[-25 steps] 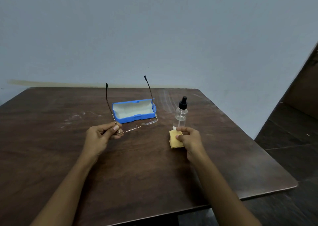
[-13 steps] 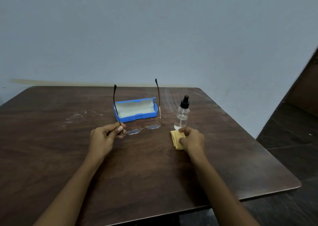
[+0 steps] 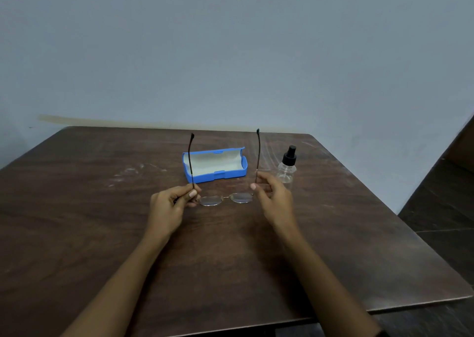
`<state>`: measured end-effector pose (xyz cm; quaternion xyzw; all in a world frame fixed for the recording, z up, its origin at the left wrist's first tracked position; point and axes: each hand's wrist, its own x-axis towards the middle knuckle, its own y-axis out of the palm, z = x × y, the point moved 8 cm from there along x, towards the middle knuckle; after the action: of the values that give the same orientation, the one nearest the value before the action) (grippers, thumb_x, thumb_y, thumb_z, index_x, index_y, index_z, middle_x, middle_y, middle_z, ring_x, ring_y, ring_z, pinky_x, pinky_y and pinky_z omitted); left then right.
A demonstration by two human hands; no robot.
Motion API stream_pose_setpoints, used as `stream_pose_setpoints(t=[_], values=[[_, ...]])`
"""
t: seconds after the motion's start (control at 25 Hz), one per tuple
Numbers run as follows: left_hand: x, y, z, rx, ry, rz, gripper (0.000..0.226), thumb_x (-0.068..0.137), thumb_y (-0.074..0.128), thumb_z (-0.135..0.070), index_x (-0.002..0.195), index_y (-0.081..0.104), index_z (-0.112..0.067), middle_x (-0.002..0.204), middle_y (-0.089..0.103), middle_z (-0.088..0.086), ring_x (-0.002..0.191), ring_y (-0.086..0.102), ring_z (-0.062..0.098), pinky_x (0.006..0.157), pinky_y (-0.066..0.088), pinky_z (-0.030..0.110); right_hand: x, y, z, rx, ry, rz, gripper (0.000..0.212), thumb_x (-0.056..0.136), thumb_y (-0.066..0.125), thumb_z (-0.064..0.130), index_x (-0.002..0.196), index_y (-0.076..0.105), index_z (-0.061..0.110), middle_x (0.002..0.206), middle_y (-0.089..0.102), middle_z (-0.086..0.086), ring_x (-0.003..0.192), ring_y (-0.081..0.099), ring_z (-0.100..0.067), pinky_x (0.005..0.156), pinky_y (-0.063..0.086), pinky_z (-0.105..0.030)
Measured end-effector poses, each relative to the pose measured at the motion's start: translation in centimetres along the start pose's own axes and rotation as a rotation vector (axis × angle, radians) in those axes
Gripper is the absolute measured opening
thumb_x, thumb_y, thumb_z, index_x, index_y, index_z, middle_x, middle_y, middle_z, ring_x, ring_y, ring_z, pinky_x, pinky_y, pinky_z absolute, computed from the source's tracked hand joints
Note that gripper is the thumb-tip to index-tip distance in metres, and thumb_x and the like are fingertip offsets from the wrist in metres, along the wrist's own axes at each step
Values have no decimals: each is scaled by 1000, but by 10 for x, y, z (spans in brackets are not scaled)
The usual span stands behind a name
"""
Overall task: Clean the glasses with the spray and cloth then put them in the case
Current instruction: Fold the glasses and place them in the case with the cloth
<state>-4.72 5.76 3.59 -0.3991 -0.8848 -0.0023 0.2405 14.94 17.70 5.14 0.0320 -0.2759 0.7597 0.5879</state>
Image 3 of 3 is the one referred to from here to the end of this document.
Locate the person's left hand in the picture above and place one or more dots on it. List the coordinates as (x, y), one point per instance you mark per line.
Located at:
(164, 214)

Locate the person's right hand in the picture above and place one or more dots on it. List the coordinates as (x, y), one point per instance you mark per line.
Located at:
(279, 207)

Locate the clear spray bottle black cap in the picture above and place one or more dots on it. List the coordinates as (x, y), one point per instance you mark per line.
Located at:
(287, 170)

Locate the metal-framed eyeglasses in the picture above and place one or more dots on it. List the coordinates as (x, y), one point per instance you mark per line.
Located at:
(211, 200)

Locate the blue glasses case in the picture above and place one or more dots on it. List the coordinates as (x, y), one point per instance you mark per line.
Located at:
(218, 162)

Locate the person's left forearm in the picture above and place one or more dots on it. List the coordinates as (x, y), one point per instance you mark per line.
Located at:
(114, 288)

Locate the person's right forearm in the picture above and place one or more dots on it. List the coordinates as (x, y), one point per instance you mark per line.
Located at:
(329, 288)

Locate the person's black clothing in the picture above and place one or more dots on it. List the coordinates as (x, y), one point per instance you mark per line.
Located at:
(383, 334)

